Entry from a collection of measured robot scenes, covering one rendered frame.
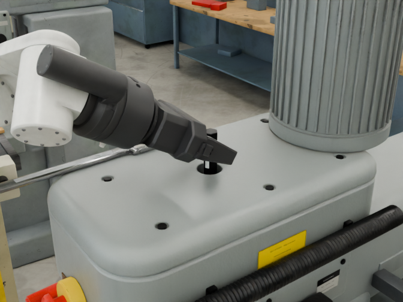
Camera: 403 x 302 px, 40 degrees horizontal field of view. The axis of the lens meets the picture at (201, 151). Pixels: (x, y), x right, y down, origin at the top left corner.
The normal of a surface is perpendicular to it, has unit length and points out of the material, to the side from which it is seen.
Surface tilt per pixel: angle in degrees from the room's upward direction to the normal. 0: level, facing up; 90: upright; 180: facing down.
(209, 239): 63
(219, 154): 90
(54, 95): 53
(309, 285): 90
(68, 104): 58
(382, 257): 90
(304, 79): 90
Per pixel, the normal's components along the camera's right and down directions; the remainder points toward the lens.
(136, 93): 0.68, -0.39
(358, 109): 0.18, 0.43
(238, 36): -0.81, 0.26
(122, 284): -0.26, 0.43
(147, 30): 0.58, 0.36
